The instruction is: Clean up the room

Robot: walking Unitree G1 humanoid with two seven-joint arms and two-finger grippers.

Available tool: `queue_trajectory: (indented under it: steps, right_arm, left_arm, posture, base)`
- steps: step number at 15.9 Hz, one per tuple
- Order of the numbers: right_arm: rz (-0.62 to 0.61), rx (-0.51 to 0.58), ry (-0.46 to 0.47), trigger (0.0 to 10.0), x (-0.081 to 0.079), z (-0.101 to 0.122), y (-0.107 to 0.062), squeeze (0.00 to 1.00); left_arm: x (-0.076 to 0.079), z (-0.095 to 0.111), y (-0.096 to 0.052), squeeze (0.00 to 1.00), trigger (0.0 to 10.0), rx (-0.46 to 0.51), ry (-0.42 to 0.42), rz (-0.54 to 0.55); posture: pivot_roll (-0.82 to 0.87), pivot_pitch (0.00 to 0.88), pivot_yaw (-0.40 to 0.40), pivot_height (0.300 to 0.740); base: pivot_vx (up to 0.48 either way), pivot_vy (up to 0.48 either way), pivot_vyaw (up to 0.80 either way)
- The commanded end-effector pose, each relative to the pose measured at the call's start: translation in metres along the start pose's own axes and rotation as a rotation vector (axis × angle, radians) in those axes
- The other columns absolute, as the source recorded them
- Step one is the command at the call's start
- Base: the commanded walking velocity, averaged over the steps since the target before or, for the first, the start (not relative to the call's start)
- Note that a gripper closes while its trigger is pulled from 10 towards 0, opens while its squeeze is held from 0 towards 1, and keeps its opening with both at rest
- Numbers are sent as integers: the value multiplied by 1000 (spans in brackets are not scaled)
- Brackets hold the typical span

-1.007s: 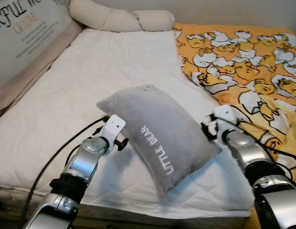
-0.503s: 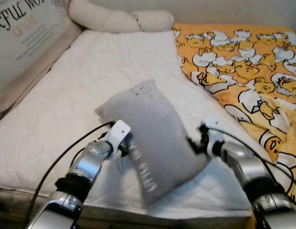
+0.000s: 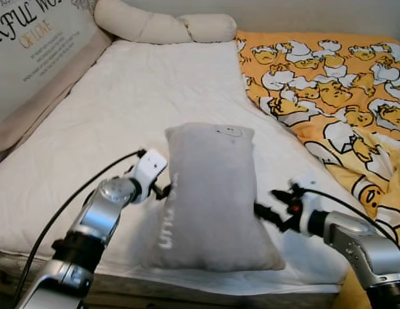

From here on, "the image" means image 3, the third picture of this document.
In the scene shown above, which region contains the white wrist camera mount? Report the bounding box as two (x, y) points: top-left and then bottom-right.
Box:
(290, 174), (326, 236)
(129, 149), (168, 203)

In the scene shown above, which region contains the yellow cartoon print blanket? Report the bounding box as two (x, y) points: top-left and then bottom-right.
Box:
(235, 31), (400, 309)

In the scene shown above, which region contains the grey wall art with lettering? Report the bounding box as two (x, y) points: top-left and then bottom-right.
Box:
(0, 0), (100, 126)

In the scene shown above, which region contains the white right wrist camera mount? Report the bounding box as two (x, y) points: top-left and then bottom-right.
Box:
(290, 174), (326, 236)

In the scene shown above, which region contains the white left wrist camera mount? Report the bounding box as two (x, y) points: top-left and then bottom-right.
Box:
(129, 149), (168, 203)

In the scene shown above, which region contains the white quilted bed sheet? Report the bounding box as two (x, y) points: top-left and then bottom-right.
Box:
(0, 39), (374, 287)

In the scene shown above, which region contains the beige patterned mattress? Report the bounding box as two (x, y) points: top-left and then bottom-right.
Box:
(0, 251), (345, 309)

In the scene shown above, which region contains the grey lettered pillow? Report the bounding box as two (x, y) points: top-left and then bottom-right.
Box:
(148, 122), (285, 272)

